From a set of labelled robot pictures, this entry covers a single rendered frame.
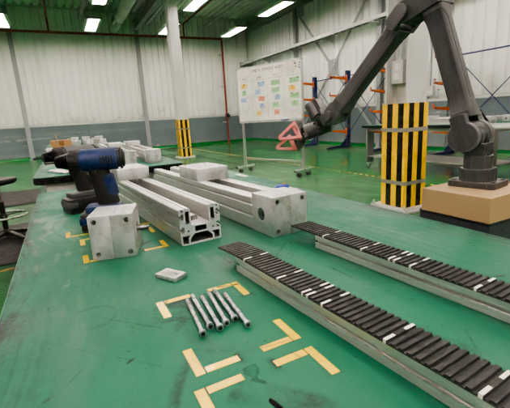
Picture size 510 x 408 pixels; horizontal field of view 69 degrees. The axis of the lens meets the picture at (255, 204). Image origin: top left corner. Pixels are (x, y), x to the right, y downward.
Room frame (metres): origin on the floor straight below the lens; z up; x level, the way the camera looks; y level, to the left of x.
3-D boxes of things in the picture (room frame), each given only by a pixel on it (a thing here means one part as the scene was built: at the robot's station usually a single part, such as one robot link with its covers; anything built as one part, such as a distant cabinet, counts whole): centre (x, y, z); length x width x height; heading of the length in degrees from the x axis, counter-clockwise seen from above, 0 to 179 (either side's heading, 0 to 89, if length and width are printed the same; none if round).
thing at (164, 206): (1.17, 0.33, 0.82); 0.80 x 0.10 x 0.09; 31
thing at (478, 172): (0.97, -0.59, 0.88); 0.12 x 0.09 x 0.08; 33
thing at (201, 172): (1.26, 0.17, 0.87); 0.16 x 0.11 x 0.07; 31
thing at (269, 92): (6.91, -0.37, 0.97); 1.51 x 0.50 x 1.95; 47
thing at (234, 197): (1.26, 0.17, 0.82); 0.80 x 0.10 x 0.09; 31
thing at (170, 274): (0.63, 0.16, 0.78); 0.05 x 0.03 x 0.01; 58
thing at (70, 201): (1.22, 0.60, 0.89); 0.20 x 0.08 x 0.22; 136
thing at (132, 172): (1.38, 0.46, 0.87); 0.16 x 0.11 x 0.07; 31
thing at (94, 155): (1.00, 0.44, 0.89); 0.20 x 0.08 x 0.22; 103
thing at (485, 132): (0.98, -0.58, 0.96); 0.09 x 0.05 x 0.10; 37
